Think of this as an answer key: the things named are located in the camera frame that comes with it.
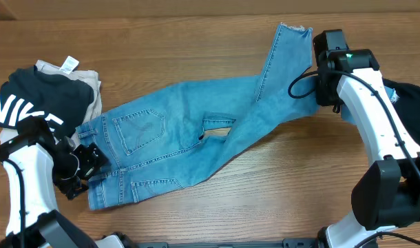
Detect blue denim jeans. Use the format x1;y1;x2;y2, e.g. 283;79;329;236
76;24;318;210

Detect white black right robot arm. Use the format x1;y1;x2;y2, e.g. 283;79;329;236
313;30;420;247

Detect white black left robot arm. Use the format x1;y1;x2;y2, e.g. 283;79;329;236
0;116;132;248

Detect black shirt white letters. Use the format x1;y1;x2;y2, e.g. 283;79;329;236
0;66;94;138

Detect black garment right side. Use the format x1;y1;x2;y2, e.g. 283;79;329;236
383;79;420;146

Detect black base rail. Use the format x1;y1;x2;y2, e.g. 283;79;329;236
112;232;328;248

